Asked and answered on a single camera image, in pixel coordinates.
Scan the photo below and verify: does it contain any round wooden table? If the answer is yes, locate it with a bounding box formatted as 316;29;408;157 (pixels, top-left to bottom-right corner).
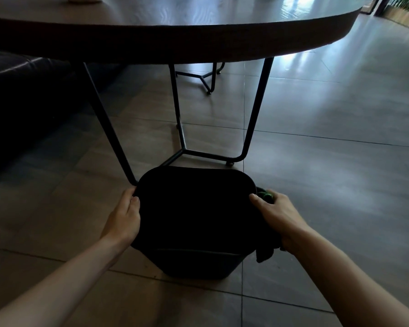
0;0;362;64

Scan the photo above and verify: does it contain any person's right hand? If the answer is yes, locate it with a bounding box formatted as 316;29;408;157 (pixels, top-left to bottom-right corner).
249;191;314;254

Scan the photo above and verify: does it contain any black metal table frame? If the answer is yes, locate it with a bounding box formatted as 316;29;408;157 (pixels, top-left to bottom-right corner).
175;62;226;95
82;57;275;186

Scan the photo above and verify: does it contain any dark green cloth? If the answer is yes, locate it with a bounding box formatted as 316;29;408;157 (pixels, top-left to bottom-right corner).
256;186;287;263

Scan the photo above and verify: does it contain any dark leather sofa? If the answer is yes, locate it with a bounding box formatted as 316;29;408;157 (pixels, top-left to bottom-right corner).
0;44;116;188

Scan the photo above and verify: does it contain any person's left forearm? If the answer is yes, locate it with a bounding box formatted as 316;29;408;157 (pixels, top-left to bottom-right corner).
0;236;130;327

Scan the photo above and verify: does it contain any person's left hand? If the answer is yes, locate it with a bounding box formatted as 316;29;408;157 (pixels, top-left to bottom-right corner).
100;187;142;247

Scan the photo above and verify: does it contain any person's right forearm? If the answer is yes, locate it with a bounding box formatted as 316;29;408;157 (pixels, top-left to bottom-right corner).
283;225;409;327

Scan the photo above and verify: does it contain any wooden planter with green plants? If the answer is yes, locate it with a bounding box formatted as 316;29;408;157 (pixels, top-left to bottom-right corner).
383;0;409;32

